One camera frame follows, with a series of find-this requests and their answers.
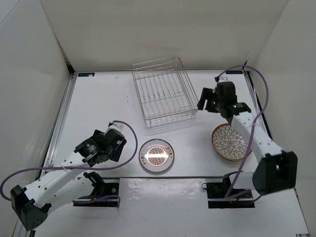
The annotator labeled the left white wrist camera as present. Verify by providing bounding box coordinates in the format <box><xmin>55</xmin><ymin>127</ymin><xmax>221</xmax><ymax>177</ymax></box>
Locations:
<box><xmin>106</xmin><ymin>121</ymin><xmax>123</xmax><ymax>133</ymax></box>

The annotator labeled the orange patterned round plate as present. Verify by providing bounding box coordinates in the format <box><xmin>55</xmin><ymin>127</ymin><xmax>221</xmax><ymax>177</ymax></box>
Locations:
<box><xmin>138</xmin><ymin>139</ymin><xmax>175</xmax><ymax>174</ymax></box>

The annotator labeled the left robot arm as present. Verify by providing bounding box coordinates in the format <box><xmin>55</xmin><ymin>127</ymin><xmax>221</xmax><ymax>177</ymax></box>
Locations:
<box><xmin>10</xmin><ymin>123</ymin><xmax>126</xmax><ymax>231</ymax></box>

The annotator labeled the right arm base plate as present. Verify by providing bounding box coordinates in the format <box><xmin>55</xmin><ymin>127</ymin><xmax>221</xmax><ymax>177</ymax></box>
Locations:
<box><xmin>201</xmin><ymin>182</ymin><xmax>255</xmax><ymax>209</ymax></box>

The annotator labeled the metal wire dish rack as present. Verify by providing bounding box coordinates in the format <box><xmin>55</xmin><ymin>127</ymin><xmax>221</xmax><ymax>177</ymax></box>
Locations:
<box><xmin>131</xmin><ymin>57</ymin><xmax>198</xmax><ymax>128</ymax></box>

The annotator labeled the blue table label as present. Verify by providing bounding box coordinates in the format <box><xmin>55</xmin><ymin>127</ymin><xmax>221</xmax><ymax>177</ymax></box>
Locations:
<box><xmin>225</xmin><ymin>70</ymin><xmax>243</xmax><ymax>75</ymax></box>
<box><xmin>78</xmin><ymin>73</ymin><xmax>95</xmax><ymax>77</ymax></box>

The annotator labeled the white ribbed plate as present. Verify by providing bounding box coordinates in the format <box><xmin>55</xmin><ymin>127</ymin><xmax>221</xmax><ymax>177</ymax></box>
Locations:
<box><xmin>211</xmin><ymin>123</ymin><xmax>247</xmax><ymax>161</ymax></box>

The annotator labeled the left blue table label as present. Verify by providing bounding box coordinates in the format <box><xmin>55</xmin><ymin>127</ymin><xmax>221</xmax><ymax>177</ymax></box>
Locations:
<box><xmin>78</xmin><ymin>73</ymin><xmax>95</xmax><ymax>77</ymax></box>

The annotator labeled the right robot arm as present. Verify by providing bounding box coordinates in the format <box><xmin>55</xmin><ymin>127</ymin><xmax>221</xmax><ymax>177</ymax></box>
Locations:
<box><xmin>197</xmin><ymin>81</ymin><xmax>298</xmax><ymax>198</ymax></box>

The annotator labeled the right blue table label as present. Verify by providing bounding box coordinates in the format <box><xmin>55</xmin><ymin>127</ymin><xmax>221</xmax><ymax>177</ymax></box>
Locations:
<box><xmin>225</xmin><ymin>70</ymin><xmax>243</xmax><ymax>75</ymax></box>

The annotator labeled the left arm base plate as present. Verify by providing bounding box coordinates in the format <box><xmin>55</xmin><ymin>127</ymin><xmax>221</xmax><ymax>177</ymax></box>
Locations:
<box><xmin>73</xmin><ymin>179</ymin><xmax>119</xmax><ymax>208</ymax></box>

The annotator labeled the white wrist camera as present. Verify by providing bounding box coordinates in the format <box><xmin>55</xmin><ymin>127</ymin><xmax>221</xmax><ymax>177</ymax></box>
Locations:
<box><xmin>214</xmin><ymin>76</ymin><xmax>229</xmax><ymax>83</ymax></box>
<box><xmin>106</xmin><ymin>121</ymin><xmax>123</xmax><ymax>133</ymax></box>

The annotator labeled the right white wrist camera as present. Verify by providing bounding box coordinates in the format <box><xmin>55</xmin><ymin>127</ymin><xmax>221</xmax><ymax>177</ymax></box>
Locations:
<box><xmin>214</xmin><ymin>76</ymin><xmax>229</xmax><ymax>83</ymax></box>

